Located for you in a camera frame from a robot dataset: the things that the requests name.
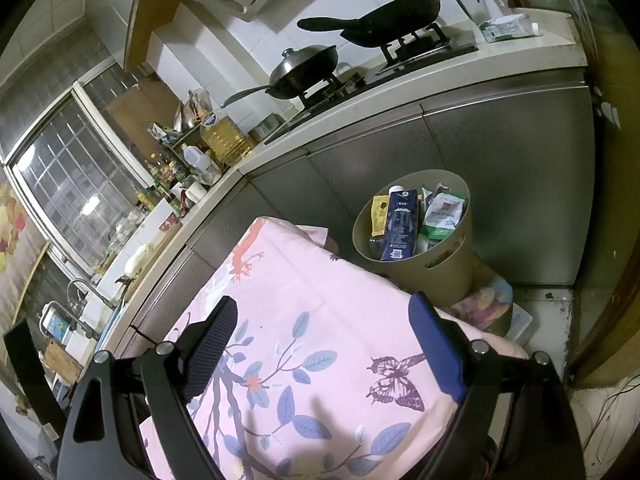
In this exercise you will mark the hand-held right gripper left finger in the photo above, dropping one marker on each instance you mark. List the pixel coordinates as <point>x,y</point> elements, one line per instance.
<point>212,350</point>

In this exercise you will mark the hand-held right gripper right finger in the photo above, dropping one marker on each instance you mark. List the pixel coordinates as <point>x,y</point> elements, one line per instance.
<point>440,345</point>

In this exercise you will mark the beige round bin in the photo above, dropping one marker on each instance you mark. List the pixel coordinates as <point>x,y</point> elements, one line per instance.
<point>445,280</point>

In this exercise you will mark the green foil wrapper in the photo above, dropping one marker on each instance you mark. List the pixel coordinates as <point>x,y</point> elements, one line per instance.
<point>435,233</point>

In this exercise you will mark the dark blue drink carton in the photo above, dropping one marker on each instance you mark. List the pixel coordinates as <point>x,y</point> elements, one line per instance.
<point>400,230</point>

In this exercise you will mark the white red packet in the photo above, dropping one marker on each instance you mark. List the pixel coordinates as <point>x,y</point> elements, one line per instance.
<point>442,210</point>

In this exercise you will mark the yellow packet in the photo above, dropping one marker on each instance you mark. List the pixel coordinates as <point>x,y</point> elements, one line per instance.
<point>379,215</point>

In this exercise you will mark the upright wooden cutting board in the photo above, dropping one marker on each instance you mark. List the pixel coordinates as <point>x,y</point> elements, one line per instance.
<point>62,362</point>

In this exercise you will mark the blue white box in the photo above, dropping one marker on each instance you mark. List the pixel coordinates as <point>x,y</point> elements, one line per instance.
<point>57,329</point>

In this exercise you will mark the tall steel faucet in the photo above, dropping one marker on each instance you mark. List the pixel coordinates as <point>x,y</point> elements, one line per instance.
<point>82,287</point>
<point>60,312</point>

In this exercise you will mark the flat wooden cutting board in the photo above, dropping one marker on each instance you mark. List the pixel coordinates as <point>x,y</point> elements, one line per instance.
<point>155,250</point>

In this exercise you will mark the white vegetable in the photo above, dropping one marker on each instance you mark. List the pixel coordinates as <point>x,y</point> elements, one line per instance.
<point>137,260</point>

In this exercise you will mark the pink floral tablecloth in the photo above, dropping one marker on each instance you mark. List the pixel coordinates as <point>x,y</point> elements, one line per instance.
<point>325,310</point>

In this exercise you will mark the printed roller blind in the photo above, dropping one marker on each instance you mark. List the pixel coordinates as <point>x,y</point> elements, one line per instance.
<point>15,250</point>

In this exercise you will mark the white jar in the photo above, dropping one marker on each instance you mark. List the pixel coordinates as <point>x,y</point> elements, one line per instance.
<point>195,192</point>

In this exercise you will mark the row of sauce bottles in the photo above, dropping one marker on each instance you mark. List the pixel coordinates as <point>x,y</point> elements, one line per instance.
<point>162,175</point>

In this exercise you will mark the white plastic jug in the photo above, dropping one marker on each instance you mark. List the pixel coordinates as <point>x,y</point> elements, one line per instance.
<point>194,157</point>

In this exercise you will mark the steel kitchen cabinet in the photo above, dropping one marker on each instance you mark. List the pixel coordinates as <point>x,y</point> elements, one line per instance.
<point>500,160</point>

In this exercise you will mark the barred window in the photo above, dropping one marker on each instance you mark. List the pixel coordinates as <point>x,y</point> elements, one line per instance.
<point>75,185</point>

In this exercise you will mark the large cooking oil bottle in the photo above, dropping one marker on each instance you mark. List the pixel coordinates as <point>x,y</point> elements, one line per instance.
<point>227,140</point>

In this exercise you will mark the spice rack with packets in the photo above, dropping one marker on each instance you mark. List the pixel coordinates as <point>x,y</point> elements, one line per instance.
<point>182,120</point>

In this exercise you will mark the black gas stove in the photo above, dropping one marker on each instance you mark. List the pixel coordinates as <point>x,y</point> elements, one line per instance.
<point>425,52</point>

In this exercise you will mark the black wok with lid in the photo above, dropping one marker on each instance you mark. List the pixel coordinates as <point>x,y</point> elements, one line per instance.
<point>305,67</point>

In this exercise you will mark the green white packet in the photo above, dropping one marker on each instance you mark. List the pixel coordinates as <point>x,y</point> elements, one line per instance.
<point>505,28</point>

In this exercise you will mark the black frying pan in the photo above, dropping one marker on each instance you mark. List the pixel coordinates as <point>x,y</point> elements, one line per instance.
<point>400,10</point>

